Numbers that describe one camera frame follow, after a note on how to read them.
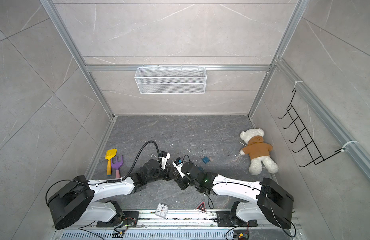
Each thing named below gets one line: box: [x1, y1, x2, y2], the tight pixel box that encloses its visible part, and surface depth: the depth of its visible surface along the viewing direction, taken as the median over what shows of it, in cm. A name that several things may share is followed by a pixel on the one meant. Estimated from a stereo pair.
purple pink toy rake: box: [111, 155, 123, 179], surface depth 93 cm
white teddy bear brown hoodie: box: [239, 128, 279, 176], surface depth 94 cm
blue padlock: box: [200, 154, 210, 164], surface depth 97 cm
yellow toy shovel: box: [104, 148, 117, 176], surface depth 97 cm
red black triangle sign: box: [195, 199, 208, 214], surface depth 78 cm
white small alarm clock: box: [154, 203, 169, 219], surface depth 76 cm
